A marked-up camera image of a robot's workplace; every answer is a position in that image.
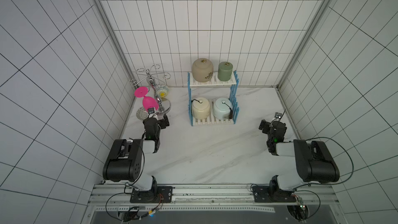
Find cream tea canister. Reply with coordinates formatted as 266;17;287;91
191;97;210;120

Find light blue tea canister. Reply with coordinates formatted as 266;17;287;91
213;97;232;120

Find large beige tea canister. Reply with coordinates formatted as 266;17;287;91
192;58;214;83

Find green tea canister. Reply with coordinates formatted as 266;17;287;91
217;62;233;82

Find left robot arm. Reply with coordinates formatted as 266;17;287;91
103;115;172;203

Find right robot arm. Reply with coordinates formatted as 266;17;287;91
259;119;340;202

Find blue white slatted shelf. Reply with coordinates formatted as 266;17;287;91
188;71;240;126

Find pink plastic wine glass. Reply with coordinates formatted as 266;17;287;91
134;87;159;111

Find yellow blue patterned bowl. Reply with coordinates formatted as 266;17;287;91
155;85;170;98

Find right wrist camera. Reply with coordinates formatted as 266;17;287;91
274;112;283;120

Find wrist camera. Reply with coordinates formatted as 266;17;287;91
274;112;283;120
147;107;156;115

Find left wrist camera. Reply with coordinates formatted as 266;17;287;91
147;107;156;115

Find chrome wire glass rack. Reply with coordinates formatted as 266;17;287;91
130;64;171;117

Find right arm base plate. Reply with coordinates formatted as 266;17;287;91
250;184;296;203

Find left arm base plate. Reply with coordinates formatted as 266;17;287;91
130;186;174;203

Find right base cable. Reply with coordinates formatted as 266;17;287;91
287;189;321;222

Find base cable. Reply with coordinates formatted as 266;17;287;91
287;189;321;222
105;191;164;223

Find left base cable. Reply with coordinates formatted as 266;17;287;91
105;191;164;223

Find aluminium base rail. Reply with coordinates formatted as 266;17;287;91
87;183;341;214

